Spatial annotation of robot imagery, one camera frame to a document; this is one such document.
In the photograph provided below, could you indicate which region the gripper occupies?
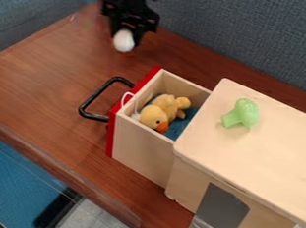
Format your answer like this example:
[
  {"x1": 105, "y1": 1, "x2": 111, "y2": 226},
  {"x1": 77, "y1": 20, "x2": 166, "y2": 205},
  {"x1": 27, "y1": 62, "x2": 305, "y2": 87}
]
[{"x1": 96, "y1": 0, "x2": 163, "y2": 49}]

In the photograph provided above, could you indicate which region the white toy sushi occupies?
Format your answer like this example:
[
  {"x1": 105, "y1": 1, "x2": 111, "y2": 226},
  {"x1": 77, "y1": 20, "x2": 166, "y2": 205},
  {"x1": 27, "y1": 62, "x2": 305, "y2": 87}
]
[{"x1": 111, "y1": 28, "x2": 138, "y2": 55}]

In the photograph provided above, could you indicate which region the yellow plush duck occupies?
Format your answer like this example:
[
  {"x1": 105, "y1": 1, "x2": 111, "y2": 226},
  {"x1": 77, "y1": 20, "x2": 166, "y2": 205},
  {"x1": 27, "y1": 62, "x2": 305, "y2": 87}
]
[{"x1": 137, "y1": 91, "x2": 193, "y2": 137}]

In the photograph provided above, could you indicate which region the drawer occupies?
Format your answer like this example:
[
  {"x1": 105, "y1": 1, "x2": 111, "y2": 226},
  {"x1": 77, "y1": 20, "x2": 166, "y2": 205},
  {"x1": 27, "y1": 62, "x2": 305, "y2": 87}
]
[{"x1": 71, "y1": 60, "x2": 214, "y2": 193}]

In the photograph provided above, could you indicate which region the blue cloth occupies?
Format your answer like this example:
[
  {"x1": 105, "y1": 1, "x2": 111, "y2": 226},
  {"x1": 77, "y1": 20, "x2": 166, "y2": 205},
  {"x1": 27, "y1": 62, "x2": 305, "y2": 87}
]
[{"x1": 142, "y1": 94, "x2": 203, "y2": 143}]

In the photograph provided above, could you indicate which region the green toy broccoli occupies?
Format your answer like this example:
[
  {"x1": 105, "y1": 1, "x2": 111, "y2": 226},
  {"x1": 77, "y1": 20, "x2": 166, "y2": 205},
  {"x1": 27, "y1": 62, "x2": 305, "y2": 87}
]
[{"x1": 219, "y1": 96, "x2": 263, "y2": 132}]

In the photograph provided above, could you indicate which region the cabinet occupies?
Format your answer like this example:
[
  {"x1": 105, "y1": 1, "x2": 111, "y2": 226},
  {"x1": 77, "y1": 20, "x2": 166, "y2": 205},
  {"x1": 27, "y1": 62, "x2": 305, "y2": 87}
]
[{"x1": 161, "y1": 74, "x2": 306, "y2": 228}]

